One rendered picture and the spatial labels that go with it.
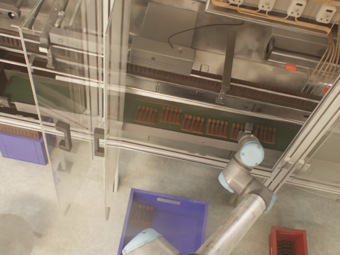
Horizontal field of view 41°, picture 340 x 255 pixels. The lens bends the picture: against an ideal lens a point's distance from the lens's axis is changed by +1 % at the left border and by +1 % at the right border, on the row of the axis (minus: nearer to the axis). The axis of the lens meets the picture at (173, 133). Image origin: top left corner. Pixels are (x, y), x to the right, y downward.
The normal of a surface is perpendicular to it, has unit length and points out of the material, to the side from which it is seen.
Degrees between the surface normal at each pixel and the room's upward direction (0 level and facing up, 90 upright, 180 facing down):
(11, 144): 90
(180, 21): 0
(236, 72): 0
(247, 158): 40
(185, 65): 90
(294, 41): 90
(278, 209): 0
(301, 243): 90
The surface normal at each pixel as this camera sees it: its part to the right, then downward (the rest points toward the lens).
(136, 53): -0.16, 0.83
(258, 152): -0.04, 0.17
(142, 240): 0.00, -0.47
